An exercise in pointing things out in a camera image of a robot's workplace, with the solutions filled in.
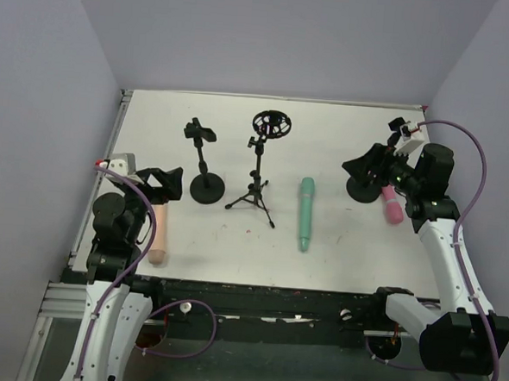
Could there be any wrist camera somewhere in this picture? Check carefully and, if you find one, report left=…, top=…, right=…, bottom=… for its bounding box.
left=96, top=153, right=136, bottom=177
left=394, top=122, right=425, bottom=157

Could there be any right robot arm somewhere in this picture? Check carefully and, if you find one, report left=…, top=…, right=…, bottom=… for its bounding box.
left=342, top=143, right=509, bottom=377

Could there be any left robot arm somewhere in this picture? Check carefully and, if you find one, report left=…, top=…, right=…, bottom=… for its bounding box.
left=60, top=159, right=183, bottom=381

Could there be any beige microphone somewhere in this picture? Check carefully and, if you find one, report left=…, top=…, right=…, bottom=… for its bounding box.
left=147, top=204, right=167, bottom=265

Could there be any aluminium frame extrusion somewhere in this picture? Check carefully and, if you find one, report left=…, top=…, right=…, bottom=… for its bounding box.
left=13, top=84, right=135, bottom=381

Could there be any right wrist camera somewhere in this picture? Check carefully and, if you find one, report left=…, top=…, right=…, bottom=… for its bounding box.
left=394, top=122, right=425, bottom=157

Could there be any black tripod shock-mount stand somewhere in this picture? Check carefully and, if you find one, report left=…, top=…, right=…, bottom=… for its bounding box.
left=225, top=109, right=292, bottom=228

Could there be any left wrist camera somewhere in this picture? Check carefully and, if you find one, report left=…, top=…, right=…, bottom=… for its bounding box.
left=96, top=153, right=136, bottom=177

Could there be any black round-base clip stand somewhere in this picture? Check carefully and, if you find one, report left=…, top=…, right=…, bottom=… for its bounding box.
left=184, top=117, right=225, bottom=205

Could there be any black right round-base stand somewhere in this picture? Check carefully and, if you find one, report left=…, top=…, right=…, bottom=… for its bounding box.
left=344, top=115, right=410, bottom=207

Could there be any green toy microphone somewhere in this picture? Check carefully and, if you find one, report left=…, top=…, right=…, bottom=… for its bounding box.
left=298, top=178, right=316, bottom=253

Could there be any pink toy microphone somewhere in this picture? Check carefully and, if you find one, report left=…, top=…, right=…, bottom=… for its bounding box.
left=381, top=185, right=404, bottom=225

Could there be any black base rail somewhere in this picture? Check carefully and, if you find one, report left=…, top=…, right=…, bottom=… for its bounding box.
left=58, top=269, right=443, bottom=356

